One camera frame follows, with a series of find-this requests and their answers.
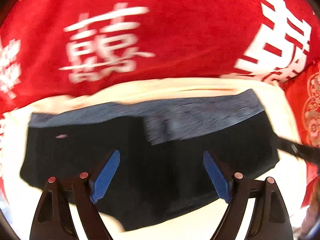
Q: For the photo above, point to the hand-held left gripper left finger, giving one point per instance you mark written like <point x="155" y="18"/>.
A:
<point x="105" y="177"/>

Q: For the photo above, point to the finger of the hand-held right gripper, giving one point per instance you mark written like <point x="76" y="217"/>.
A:
<point x="300" y="150"/>

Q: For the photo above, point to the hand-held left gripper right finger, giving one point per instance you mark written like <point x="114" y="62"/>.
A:
<point x="217" y="177"/>

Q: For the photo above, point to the black pants with blue stripes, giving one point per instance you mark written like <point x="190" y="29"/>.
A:
<point x="162" y="160"/>

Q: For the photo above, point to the red patterned pillow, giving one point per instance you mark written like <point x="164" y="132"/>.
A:
<point x="307" y="100"/>

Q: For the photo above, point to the peach blanket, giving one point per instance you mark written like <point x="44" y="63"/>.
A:
<point x="155" y="87"/>

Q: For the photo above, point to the red printed blanket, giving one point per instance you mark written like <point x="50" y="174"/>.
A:
<point x="187" y="30"/>

